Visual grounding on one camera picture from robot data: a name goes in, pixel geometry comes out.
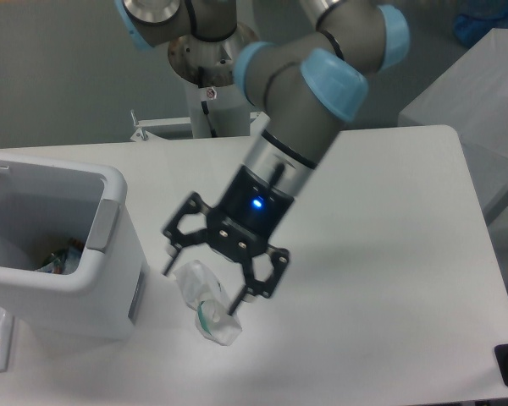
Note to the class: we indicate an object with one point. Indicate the white trash can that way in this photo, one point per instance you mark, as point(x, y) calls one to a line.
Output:
point(45, 202)

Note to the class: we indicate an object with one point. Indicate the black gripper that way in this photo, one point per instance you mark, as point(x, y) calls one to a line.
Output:
point(247, 220)

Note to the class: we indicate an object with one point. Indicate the crumpled clear plastic wrapper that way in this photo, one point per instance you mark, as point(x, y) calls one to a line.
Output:
point(206, 296)

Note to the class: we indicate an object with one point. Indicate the blue bag in corner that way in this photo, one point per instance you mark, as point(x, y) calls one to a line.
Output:
point(475, 19)

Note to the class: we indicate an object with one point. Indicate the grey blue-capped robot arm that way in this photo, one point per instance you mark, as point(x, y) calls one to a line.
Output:
point(310, 89)

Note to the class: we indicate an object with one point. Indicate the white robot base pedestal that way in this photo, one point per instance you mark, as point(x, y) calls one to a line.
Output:
point(216, 106)

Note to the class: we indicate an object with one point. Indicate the white mounting bracket with bolts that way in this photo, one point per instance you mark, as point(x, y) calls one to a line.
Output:
point(179, 128)

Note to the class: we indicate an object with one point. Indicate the trash inside the can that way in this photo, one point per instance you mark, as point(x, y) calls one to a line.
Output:
point(65, 260)

